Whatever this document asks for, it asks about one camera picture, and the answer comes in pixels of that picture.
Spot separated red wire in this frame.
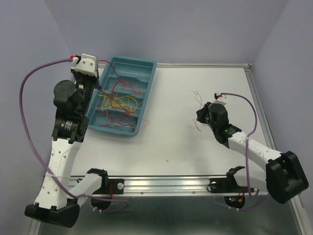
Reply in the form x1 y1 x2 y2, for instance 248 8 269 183
94 58 150 130

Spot teal plastic compartment tray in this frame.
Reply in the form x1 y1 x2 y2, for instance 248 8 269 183
87 55 157 137

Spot thin pink wire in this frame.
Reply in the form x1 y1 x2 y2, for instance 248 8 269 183
114 78 147 95

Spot yellow wires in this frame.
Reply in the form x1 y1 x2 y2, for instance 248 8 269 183
97 93 142 114

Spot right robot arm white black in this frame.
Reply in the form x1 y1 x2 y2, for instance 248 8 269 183
196 102 309 204

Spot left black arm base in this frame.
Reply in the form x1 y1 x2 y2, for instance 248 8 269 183
87 168 125 212

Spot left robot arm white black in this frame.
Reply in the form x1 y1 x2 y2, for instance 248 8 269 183
25 70 109 228

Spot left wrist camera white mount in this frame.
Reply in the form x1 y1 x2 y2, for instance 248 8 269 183
70 54 99 77

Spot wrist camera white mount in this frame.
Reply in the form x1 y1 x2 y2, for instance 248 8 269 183
213 93 227 106
70 54 99 77

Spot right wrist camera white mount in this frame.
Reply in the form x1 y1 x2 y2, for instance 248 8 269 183
213 93 227 106

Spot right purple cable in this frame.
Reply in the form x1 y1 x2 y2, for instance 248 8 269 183
222 92 269 212

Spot aluminium mounting rail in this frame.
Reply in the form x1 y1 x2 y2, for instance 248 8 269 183
68 174 269 196

